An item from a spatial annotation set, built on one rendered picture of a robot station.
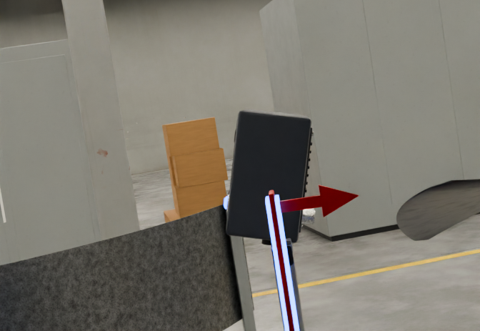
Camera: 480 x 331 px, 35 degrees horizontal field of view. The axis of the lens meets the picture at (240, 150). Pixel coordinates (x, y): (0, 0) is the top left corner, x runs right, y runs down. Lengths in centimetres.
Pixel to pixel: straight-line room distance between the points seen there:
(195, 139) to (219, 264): 600
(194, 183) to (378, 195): 252
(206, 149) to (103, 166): 394
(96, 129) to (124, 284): 249
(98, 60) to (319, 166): 261
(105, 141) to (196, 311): 237
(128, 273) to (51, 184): 418
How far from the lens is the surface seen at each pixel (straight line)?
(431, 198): 51
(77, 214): 641
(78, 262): 217
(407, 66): 686
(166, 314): 235
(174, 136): 845
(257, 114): 112
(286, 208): 56
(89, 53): 468
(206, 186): 853
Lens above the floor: 125
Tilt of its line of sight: 3 degrees down
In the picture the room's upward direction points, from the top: 9 degrees counter-clockwise
